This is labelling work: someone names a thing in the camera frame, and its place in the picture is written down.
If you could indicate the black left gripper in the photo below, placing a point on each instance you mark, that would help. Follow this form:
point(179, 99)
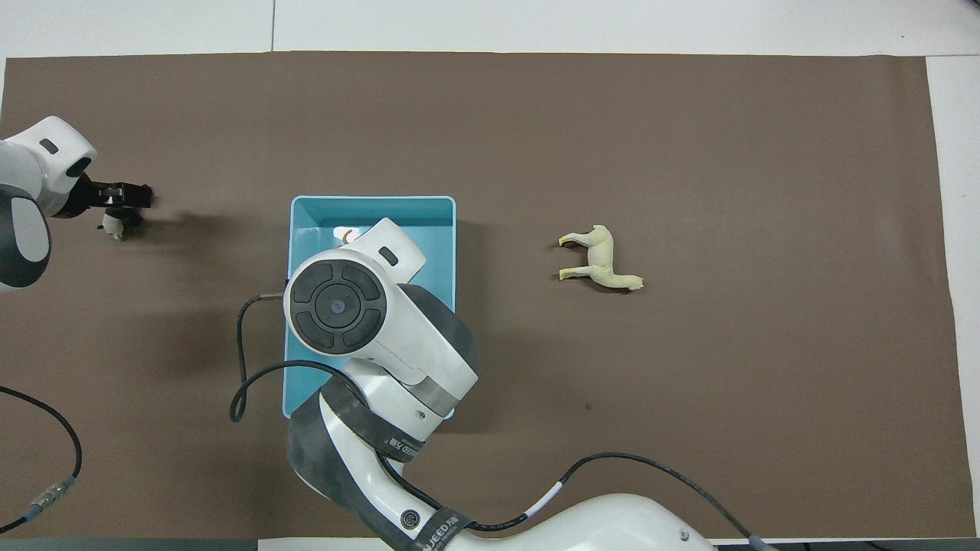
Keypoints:
point(92, 196)

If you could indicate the black and white panda toy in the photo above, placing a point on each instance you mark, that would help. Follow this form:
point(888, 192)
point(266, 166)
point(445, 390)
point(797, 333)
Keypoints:
point(119, 223)

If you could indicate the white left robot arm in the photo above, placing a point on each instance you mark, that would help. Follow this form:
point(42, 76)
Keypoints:
point(31, 184)

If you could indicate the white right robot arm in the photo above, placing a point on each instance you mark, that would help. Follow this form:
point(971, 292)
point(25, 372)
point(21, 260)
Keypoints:
point(367, 321)

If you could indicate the light blue plastic storage box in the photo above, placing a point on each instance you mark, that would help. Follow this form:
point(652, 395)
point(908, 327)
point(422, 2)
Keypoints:
point(429, 222)

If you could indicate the cream white horse toy figure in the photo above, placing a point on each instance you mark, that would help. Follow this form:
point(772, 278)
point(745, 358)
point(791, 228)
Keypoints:
point(601, 256)

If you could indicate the brown table mat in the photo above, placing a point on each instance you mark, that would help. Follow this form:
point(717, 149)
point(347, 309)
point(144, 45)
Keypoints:
point(689, 138)

